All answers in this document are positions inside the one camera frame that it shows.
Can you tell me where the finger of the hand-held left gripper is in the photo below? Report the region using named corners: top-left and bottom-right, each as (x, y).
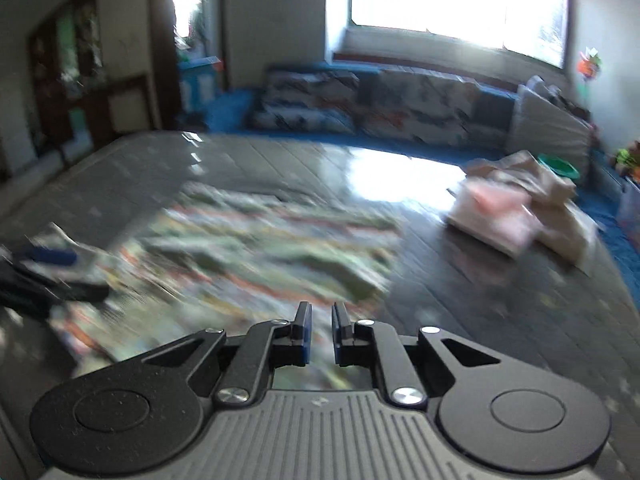
top-left (0, 260), bottom-right (111, 322)
top-left (7, 245), bottom-right (80, 268)

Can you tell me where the clear plastic storage bin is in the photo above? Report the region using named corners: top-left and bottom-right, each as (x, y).
top-left (614, 175), bottom-right (640, 238)

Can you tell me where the white folded mattress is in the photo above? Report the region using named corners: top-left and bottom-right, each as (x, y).
top-left (506, 75), bottom-right (597, 182)

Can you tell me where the pile of folded clothes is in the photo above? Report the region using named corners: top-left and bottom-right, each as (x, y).
top-left (462, 150), bottom-right (599, 269)

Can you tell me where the pink folded cloth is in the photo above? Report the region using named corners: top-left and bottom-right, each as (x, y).
top-left (446, 179), bottom-right (538, 260)

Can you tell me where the green and orange toy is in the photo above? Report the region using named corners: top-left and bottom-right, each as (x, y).
top-left (611, 141), bottom-right (640, 177)

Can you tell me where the bright window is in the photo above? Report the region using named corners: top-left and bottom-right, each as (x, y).
top-left (349, 0), bottom-right (572, 69)

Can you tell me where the dark wooden cabinet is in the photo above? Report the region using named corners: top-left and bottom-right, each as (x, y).
top-left (26, 0), bottom-right (157, 162)

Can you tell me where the blue floor mat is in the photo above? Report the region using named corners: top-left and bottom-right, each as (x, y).
top-left (204, 60), bottom-right (640, 311)

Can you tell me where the colourful patterned cloth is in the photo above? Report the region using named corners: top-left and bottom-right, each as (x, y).
top-left (47, 180), bottom-right (407, 363)

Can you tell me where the colourful pinwheel toy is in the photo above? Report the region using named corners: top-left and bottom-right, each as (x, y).
top-left (574, 46), bottom-right (605, 83)

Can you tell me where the patterned sofa with cushions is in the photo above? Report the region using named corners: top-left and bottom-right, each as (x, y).
top-left (246, 64), bottom-right (519, 150)

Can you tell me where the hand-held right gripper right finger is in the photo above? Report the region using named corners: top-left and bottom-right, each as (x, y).
top-left (331, 302), bottom-right (502, 407)

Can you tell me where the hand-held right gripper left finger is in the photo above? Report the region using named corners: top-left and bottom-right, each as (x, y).
top-left (129, 301), bottom-right (313, 408)

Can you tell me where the green plastic basin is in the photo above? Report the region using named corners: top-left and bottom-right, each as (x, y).
top-left (537, 153), bottom-right (582, 179)

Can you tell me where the blue storage box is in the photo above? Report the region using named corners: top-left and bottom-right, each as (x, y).
top-left (176, 56), bottom-right (224, 128)

